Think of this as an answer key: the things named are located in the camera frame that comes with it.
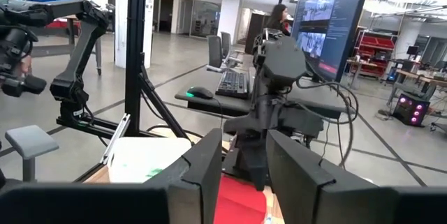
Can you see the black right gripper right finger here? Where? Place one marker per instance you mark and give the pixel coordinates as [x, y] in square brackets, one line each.
[349, 206]

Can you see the white plastic bin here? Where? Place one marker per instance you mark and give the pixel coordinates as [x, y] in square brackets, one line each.
[139, 157]

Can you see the silver aluminium bar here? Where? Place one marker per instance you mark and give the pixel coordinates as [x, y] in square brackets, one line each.
[115, 140]

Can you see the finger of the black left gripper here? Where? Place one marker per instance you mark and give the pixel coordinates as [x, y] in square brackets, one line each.
[256, 164]

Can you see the person's hand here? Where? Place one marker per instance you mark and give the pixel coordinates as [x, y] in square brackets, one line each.
[25, 65]

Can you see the red storage rack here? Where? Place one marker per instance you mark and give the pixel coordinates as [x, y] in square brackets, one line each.
[375, 42]

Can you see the dark grey desk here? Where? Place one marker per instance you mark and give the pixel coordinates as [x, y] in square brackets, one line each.
[227, 107]

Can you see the green toothbrush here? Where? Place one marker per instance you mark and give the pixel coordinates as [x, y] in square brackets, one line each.
[153, 172]

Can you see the person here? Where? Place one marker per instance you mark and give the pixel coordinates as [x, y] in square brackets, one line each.
[277, 20]

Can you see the wooden workbench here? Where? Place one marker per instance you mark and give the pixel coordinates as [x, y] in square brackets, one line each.
[419, 77]

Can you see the black computer monitor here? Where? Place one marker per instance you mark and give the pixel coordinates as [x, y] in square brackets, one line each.
[331, 25]

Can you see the dark brown cabinet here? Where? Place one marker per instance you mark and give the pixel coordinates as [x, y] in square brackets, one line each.
[255, 32]

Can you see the red plastic bin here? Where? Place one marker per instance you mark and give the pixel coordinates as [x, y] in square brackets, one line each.
[237, 203]

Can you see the black computer mouse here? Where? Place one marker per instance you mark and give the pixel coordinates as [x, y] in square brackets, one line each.
[199, 93]

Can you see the black keyboard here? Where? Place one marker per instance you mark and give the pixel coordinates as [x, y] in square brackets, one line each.
[232, 84]

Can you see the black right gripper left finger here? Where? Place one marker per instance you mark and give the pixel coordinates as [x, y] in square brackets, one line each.
[87, 206]

